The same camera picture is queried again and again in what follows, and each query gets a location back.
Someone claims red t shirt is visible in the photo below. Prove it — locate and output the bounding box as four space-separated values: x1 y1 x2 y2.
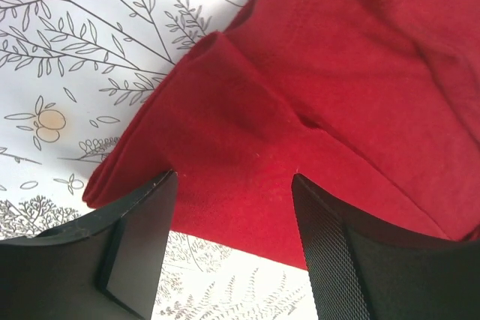
83 0 479 268

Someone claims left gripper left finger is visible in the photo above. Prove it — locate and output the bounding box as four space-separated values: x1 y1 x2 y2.
1 171 178 319

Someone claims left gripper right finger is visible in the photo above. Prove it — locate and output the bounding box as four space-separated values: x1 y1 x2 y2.
292 174 479 320

